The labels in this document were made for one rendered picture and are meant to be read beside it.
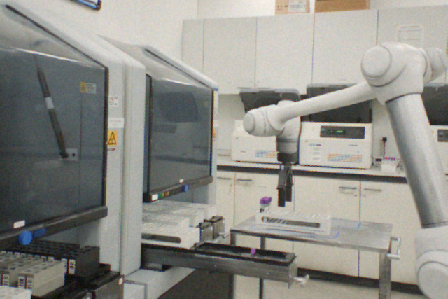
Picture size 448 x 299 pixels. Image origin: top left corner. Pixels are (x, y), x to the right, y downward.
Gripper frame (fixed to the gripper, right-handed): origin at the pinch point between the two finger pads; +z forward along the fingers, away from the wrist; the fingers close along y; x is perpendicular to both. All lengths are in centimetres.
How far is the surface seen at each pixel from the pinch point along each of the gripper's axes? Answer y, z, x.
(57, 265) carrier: -92, 5, 39
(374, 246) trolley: -13.6, 11.0, -35.6
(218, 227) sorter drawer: 5.3, 15.1, 30.6
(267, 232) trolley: -10.5, 10.9, 4.7
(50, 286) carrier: -94, 9, 39
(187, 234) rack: -44, 6, 25
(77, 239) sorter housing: -71, 4, 49
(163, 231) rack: -44, 6, 34
